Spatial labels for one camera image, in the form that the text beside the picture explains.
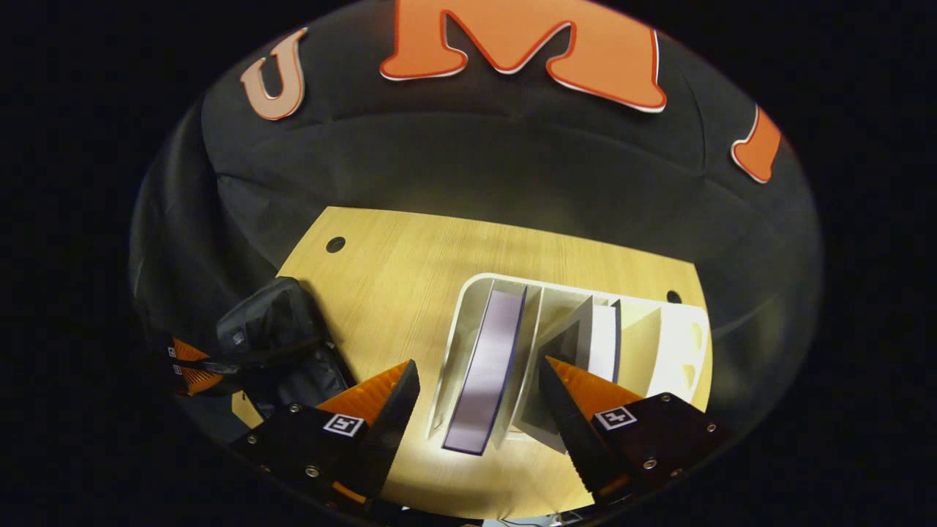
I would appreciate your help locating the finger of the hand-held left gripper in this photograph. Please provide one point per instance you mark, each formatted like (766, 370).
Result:
(187, 350)
(198, 379)

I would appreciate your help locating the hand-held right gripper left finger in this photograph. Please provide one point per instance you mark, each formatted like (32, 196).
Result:
(392, 432)

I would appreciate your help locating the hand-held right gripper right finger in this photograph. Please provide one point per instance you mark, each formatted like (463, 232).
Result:
(571, 432)

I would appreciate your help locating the grey photo cover book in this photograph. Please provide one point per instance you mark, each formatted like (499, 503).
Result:
(567, 340)

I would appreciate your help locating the black schoolbag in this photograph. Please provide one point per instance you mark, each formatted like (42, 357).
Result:
(278, 315)

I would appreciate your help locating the blue cover book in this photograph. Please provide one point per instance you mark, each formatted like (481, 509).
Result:
(487, 366)

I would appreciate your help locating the white bookshelf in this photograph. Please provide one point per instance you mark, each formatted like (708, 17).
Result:
(677, 344)

